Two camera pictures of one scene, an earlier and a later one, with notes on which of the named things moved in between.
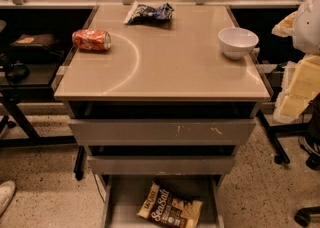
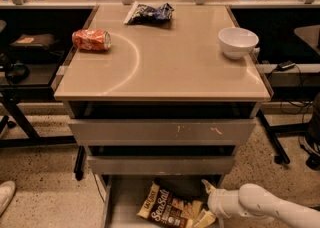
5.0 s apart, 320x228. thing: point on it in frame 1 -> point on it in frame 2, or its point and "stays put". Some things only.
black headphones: [17, 73] stays put
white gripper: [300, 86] -> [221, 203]
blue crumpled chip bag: [140, 14] stays put
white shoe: [7, 190] stays put
